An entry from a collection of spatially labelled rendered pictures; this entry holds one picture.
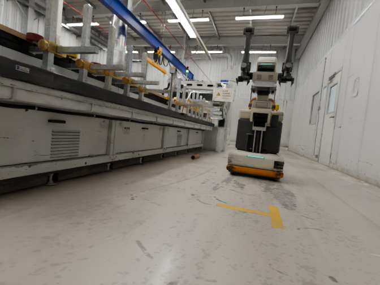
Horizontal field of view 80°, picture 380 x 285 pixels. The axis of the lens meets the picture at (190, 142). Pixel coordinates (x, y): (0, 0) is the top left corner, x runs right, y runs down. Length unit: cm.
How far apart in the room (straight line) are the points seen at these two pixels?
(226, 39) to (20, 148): 1087
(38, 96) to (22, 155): 43
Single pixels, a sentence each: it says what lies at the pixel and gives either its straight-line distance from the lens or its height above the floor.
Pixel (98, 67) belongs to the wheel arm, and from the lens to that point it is 161.
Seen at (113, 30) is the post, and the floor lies 113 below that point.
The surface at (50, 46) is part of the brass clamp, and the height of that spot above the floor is 83.
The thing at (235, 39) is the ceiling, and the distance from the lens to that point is 1177.
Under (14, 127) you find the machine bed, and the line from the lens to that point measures 164.
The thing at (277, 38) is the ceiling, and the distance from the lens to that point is 1170.
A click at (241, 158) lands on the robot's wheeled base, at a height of 21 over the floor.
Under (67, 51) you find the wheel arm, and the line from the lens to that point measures 142.
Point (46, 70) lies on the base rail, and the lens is 140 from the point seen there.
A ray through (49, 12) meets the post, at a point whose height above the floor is 99.
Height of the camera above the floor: 47
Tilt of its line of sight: 3 degrees down
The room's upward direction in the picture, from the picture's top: 6 degrees clockwise
